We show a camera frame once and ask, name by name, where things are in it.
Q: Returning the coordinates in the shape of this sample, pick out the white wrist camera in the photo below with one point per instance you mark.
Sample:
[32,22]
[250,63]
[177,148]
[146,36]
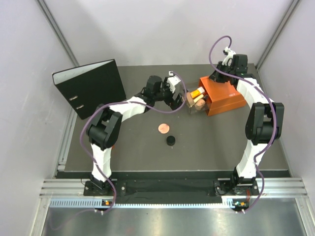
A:
[173,80]
[228,55]

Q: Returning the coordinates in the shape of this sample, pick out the aluminium frame rail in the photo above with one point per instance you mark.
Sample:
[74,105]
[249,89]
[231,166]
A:
[287,187]

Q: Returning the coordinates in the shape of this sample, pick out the orange drawer cabinet box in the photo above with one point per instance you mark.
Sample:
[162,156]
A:
[223,97]

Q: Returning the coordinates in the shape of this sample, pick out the black ring binder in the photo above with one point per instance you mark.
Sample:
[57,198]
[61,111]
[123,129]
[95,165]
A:
[85,87]

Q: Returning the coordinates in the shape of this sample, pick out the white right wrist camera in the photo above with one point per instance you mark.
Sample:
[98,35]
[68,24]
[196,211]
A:
[228,55]

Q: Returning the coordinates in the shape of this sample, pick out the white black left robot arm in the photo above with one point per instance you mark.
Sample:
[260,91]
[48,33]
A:
[103,127]

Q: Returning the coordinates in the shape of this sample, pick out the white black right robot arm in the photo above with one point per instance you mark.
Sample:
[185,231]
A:
[264,123]

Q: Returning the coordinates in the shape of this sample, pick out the clear foundation bottle black cap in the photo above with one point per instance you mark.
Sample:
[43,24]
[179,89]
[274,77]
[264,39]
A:
[201,102]

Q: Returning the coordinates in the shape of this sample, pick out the black round jar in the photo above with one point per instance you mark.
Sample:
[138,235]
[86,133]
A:
[170,140]

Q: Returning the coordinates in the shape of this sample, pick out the white slotted cable duct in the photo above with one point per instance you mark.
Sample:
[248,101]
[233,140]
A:
[100,203]

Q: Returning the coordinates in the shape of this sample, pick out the beige wooden spatula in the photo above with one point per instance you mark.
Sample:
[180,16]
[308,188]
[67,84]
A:
[198,98]

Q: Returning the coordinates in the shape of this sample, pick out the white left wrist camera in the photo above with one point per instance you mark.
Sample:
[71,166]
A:
[173,80]

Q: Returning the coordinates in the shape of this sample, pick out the orange yellow cosmetic tube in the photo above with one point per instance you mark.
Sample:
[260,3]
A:
[197,92]

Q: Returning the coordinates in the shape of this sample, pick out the pink round compact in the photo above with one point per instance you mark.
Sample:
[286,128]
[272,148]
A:
[163,128]

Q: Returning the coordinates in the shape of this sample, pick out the clear plastic drawer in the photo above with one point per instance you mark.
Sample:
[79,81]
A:
[193,110]

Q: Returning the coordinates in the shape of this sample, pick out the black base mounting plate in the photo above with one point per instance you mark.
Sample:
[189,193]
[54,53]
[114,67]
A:
[166,188]

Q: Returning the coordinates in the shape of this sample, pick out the tan foundation bottle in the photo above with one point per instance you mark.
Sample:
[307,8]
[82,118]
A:
[189,100]

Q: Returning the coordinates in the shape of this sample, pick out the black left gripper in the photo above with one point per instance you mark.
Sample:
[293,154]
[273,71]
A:
[173,104]

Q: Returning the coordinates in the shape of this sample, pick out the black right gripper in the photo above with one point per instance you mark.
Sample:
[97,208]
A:
[215,76]

